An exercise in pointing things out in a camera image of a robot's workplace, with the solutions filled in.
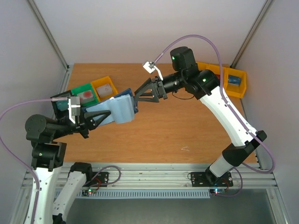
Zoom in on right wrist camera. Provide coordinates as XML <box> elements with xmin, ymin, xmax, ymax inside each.
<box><xmin>142</xmin><ymin>61</ymin><xmax>164</xmax><ymax>81</ymax></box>

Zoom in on controller board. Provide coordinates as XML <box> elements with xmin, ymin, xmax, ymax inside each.
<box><xmin>81</xmin><ymin>189</ymin><xmax>97</xmax><ymax>196</ymax></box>
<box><xmin>210</xmin><ymin>188</ymin><xmax>226</xmax><ymax>196</ymax></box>

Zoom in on yellow bin left side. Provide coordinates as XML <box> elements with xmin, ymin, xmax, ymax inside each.
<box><xmin>91</xmin><ymin>76</ymin><xmax>118</xmax><ymax>101</ymax></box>

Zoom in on yellow bin far right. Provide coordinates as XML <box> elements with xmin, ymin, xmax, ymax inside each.
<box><xmin>224</xmin><ymin>68</ymin><xmax>247</xmax><ymax>98</ymax></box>

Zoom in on corner aluminium profile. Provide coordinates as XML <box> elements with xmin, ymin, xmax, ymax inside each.
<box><xmin>27</xmin><ymin>0</ymin><xmax>71</xmax><ymax>77</ymax></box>
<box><xmin>230</xmin><ymin>0</ymin><xmax>275</xmax><ymax>69</ymax></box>

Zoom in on green bin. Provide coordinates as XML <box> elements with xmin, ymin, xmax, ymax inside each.
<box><xmin>71</xmin><ymin>83</ymin><xmax>99</xmax><ymax>107</ymax></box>

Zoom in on right controller board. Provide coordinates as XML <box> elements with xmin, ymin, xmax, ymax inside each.
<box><xmin>210</xmin><ymin>188</ymin><xmax>226</xmax><ymax>196</ymax></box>

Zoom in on black bin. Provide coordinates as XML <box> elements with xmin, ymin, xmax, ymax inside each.
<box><xmin>51</xmin><ymin>91</ymin><xmax>72</xmax><ymax>119</ymax></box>

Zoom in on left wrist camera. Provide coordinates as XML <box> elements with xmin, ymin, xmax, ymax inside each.
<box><xmin>68</xmin><ymin>96</ymin><xmax>81</xmax><ymax>124</ymax></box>

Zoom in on grey slotted cable duct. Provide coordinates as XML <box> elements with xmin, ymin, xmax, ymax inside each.
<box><xmin>77</xmin><ymin>189</ymin><xmax>210</xmax><ymax>199</ymax></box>

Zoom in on aluminium rail base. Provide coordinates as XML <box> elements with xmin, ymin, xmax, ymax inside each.
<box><xmin>21</xmin><ymin>162</ymin><xmax>278</xmax><ymax>190</ymax></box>

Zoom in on yellow bin middle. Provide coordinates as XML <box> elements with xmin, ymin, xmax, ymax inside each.
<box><xmin>207</xmin><ymin>64</ymin><xmax>228</xmax><ymax>89</ymax></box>

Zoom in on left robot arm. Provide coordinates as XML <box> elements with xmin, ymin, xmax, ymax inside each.
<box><xmin>25</xmin><ymin>108</ymin><xmax>111</xmax><ymax>224</ymax></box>

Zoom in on left controller board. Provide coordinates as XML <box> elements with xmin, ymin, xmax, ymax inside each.
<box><xmin>81</xmin><ymin>189</ymin><xmax>97</xmax><ymax>196</ymax></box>

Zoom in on purple cable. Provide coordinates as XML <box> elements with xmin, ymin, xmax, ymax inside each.
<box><xmin>0</xmin><ymin>97</ymin><xmax>71</xmax><ymax>224</ymax></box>
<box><xmin>154</xmin><ymin>34</ymin><xmax>276</xmax><ymax>174</ymax></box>

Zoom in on yellow bin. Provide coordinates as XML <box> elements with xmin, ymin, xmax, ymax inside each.
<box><xmin>207</xmin><ymin>64</ymin><xmax>228</xmax><ymax>89</ymax></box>
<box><xmin>197</xmin><ymin>62</ymin><xmax>209</xmax><ymax>70</ymax></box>
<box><xmin>224</xmin><ymin>68</ymin><xmax>247</xmax><ymax>98</ymax></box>
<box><xmin>91</xmin><ymin>76</ymin><xmax>118</xmax><ymax>101</ymax></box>

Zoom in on left corner aluminium profile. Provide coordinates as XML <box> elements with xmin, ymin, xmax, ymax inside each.
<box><xmin>27</xmin><ymin>0</ymin><xmax>71</xmax><ymax>77</ymax></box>

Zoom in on blue card stack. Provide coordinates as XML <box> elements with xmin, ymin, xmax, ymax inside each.
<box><xmin>228</xmin><ymin>75</ymin><xmax>242</xmax><ymax>86</ymax></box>

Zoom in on teal card stack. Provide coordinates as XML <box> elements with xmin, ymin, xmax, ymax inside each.
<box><xmin>56</xmin><ymin>100</ymin><xmax>68</xmax><ymax>111</ymax></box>

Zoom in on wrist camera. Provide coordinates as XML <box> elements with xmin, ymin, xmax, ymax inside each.
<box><xmin>68</xmin><ymin>96</ymin><xmax>81</xmax><ymax>124</ymax></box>
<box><xmin>142</xmin><ymin>61</ymin><xmax>164</xmax><ymax>81</ymax></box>

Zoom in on yellow bin far left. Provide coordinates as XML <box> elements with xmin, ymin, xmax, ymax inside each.
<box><xmin>197</xmin><ymin>62</ymin><xmax>209</xmax><ymax>70</ymax></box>

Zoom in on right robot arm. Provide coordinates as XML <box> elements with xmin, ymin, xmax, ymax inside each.
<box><xmin>134</xmin><ymin>46</ymin><xmax>267</xmax><ymax>186</ymax></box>

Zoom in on right corner aluminium profile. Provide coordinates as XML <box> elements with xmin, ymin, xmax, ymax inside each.
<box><xmin>230</xmin><ymin>0</ymin><xmax>275</xmax><ymax>69</ymax></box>

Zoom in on red spot card stack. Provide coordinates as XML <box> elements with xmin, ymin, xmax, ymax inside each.
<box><xmin>77</xmin><ymin>90</ymin><xmax>95</xmax><ymax>104</ymax></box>

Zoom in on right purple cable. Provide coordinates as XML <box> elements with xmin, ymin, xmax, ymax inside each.
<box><xmin>154</xmin><ymin>34</ymin><xmax>276</xmax><ymax>174</ymax></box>

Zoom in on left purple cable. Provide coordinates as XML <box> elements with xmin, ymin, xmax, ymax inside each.
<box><xmin>0</xmin><ymin>97</ymin><xmax>71</xmax><ymax>224</ymax></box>

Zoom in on white card stack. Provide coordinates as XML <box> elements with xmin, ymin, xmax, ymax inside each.
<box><xmin>96</xmin><ymin>84</ymin><xmax>113</xmax><ymax>98</ymax></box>

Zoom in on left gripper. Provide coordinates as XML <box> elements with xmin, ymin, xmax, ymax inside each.
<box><xmin>52</xmin><ymin>105</ymin><xmax>111</xmax><ymax>139</ymax></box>

